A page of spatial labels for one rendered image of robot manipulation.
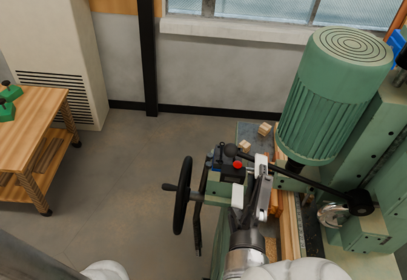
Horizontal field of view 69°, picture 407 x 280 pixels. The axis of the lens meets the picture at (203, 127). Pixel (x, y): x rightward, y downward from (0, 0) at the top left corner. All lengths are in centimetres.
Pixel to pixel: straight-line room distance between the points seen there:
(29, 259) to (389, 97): 82
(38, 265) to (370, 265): 98
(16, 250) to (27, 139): 120
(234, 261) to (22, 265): 41
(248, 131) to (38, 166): 140
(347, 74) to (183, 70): 181
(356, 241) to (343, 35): 54
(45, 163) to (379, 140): 186
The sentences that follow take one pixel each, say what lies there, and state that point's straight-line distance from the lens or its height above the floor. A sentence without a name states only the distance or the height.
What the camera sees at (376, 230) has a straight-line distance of 93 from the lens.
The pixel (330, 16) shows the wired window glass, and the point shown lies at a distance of 235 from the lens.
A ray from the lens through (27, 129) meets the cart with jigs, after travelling 191.
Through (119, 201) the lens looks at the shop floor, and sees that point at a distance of 210.
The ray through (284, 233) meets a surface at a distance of 98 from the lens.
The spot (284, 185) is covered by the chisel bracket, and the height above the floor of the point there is 100.
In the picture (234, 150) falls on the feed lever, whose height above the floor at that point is 126.
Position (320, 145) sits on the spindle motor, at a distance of 78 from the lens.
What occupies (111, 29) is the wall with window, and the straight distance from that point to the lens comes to 228.
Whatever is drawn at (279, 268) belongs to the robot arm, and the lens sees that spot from 46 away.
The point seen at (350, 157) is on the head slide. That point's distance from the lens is 85.
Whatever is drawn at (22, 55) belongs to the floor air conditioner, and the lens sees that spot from 228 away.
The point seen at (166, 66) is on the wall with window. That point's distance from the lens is 235.
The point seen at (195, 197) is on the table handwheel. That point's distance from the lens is 112.
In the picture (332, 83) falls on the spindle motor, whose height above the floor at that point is 143.
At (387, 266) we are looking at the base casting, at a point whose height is 80.
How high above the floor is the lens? 177
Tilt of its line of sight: 45 degrees down
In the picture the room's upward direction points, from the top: 6 degrees clockwise
